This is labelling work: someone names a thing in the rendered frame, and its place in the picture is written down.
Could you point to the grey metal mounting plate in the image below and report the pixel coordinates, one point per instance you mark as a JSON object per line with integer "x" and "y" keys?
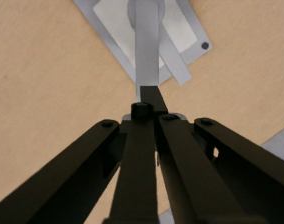
{"x": 188, "y": 55}

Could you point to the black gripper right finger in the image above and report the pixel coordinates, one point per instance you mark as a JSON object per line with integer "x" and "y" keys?
{"x": 196, "y": 190}

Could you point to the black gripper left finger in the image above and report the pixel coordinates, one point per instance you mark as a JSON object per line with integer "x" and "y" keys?
{"x": 67, "y": 188}

